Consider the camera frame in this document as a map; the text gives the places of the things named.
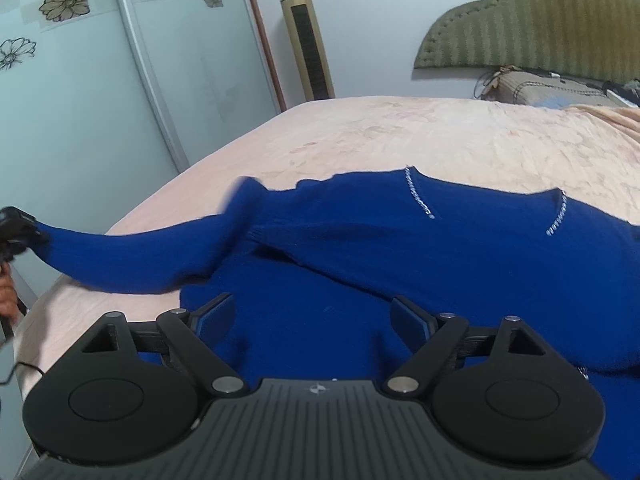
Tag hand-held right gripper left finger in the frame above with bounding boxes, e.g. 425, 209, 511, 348
80, 292, 249, 395

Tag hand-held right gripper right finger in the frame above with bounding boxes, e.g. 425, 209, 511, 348
385, 295, 548, 395

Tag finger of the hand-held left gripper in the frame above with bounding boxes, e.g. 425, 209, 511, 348
0, 206, 42, 264

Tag blue knit sweater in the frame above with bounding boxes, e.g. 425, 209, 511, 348
37, 165, 640, 461

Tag person's left hand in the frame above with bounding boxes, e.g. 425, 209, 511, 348
0, 263, 24, 319

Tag peach bed blanket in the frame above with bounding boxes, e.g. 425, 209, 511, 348
12, 95, 640, 391

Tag beige pillow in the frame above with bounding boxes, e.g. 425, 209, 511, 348
481, 66, 617, 109

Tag brown wooden wardrobe trim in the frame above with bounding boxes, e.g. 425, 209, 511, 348
238, 0, 289, 112

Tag gold tower fan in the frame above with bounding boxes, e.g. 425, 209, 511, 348
274, 0, 336, 102

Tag olive striped padded headboard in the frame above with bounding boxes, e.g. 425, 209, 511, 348
413, 0, 640, 85

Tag black cable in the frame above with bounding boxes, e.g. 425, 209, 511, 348
0, 361, 47, 387

